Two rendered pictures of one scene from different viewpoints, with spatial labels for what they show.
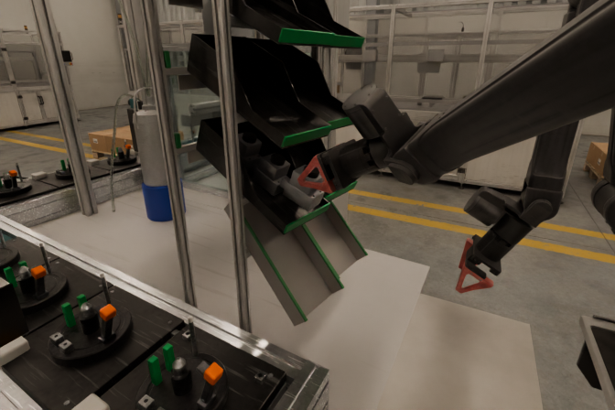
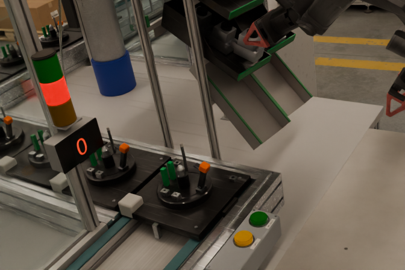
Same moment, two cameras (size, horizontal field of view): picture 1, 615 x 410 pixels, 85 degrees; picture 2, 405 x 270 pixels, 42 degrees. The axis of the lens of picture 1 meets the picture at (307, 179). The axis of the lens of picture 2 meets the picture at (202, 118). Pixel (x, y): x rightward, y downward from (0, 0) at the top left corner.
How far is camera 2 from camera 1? 0.71 m
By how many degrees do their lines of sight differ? 12
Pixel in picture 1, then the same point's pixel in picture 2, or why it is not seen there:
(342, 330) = (296, 160)
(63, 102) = not seen: outside the picture
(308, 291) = (263, 126)
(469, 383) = (395, 182)
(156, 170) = (105, 45)
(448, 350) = (384, 164)
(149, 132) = (94, 8)
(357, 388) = (306, 191)
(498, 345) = not seen: outside the picture
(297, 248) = (251, 95)
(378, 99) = not seen: outside the picture
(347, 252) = (295, 96)
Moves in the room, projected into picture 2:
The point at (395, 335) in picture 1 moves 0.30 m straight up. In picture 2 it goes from (341, 159) to (336, 64)
